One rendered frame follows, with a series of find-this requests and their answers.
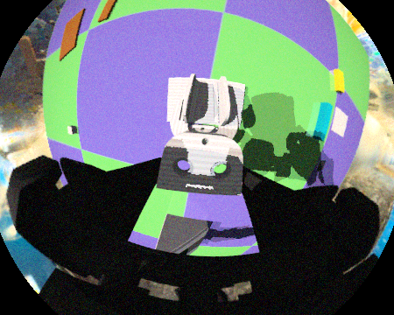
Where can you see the brown rectangular plate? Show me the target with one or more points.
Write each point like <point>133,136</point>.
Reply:
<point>70,36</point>

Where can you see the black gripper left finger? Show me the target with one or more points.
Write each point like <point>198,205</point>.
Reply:
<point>121,193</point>

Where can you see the brown rectangular bar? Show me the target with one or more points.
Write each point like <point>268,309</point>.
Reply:
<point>107,10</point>

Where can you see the yellow rectangular block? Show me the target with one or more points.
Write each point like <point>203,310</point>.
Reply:
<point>338,81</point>

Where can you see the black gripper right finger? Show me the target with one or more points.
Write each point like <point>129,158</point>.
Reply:
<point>274,209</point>

